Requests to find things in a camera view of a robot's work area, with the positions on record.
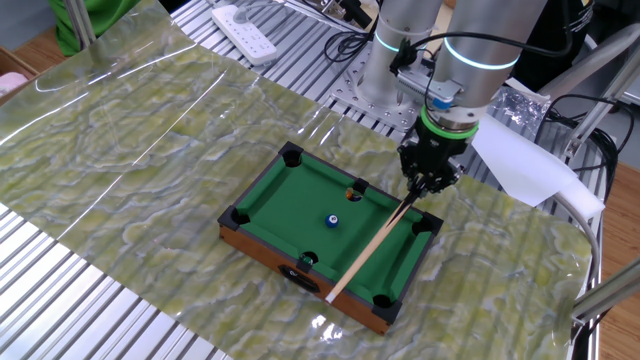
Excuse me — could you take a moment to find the pink cloth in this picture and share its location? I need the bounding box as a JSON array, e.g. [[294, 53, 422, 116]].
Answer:
[[0, 72, 29, 99]]

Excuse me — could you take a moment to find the white paper sheet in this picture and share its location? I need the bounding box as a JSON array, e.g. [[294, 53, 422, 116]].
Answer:
[[472, 112, 606, 221]]

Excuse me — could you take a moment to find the black cable bundle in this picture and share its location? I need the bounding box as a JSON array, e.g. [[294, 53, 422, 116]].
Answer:
[[544, 93, 636, 201]]

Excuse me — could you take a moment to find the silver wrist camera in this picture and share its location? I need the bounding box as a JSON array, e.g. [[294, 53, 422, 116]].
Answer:
[[396, 62, 464, 110]]

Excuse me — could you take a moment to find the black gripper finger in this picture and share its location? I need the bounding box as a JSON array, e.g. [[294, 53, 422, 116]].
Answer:
[[399, 147, 426, 196], [424, 167, 464, 197]]

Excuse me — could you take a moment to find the brown cardboard box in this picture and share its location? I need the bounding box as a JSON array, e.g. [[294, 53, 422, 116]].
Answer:
[[0, 45, 41, 106]]

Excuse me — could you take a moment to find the green marble-pattern mat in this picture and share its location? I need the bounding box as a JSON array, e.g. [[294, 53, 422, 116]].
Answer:
[[0, 0, 601, 360]]

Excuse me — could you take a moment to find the crinkled silver foil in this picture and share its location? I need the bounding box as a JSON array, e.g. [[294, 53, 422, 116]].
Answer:
[[487, 87, 551, 136]]

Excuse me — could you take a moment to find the grey curved conduit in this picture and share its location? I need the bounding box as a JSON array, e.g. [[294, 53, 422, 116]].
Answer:
[[549, 192, 601, 296]]

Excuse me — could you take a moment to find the black coiled cable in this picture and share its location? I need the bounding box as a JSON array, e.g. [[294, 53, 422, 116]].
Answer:
[[322, 29, 374, 65]]

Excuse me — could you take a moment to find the aluminium frame post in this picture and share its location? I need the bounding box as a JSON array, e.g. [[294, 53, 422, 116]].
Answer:
[[562, 22, 640, 159], [62, 0, 97, 50], [570, 257, 640, 329]]

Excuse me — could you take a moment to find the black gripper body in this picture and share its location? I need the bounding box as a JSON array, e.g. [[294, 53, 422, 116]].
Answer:
[[398, 119, 474, 180]]

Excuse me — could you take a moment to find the green cloth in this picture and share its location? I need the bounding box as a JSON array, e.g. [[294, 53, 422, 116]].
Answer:
[[48, 0, 144, 57]]

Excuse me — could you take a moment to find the wooden pool cue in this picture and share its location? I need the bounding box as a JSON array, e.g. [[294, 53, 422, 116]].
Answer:
[[324, 187, 425, 305]]

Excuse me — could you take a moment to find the white power strip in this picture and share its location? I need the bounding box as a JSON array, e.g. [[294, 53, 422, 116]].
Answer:
[[210, 3, 279, 66]]

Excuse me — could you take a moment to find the silver mounting plate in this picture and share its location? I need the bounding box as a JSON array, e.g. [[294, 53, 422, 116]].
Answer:
[[329, 44, 501, 134]]

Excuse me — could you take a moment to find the mini green pool table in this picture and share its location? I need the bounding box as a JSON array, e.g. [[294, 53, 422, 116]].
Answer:
[[217, 140, 445, 336]]

